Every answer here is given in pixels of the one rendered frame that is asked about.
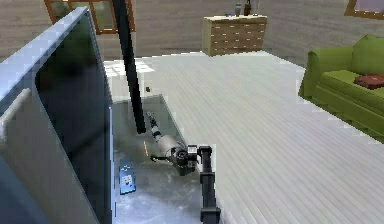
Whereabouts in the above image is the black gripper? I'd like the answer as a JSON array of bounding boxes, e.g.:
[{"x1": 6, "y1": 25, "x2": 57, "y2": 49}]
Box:
[{"x1": 150, "y1": 143, "x2": 198, "y2": 177}]

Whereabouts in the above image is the black and white remote control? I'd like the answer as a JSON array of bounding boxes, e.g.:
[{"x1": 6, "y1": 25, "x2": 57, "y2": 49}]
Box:
[{"x1": 145, "y1": 111, "x2": 163, "y2": 142}]

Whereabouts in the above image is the grey glass television stand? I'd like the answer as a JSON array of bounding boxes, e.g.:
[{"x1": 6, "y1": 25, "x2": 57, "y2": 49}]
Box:
[{"x1": 111, "y1": 94, "x2": 214, "y2": 224}]

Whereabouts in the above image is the blue box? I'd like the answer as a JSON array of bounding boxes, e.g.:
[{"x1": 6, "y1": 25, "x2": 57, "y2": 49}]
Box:
[{"x1": 118, "y1": 158, "x2": 137, "y2": 196}]

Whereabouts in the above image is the black slanted pole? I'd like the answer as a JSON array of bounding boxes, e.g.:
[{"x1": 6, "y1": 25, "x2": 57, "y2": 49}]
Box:
[{"x1": 111, "y1": 0, "x2": 147, "y2": 135}]

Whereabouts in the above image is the large black television set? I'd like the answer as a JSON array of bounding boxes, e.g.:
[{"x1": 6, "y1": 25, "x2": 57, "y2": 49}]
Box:
[{"x1": 0, "y1": 6, "x2": 115, "y2": 224}]

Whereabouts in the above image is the beige chest of drawers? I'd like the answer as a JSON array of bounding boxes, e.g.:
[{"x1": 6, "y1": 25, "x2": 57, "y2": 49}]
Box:
[{"x1": 201, "y1": 14, "x2": 269, "y2": 57}]

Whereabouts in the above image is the brown framed window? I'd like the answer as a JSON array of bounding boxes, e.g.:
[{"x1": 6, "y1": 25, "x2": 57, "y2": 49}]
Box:
[{"x1": 43, "y1": 0, "x2": 137, "y2": 36}]

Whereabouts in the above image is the green sofa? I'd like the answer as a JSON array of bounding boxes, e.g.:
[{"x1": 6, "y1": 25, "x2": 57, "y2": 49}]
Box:
[{"x1": 298, "y1": 34, "x2": 384, "y2": 144}]

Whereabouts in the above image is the brown framed wall picture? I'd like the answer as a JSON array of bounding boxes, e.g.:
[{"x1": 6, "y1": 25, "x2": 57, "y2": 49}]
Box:
[{"x1": 344, "y1": 0, "x2": 384, "y2": 20}]

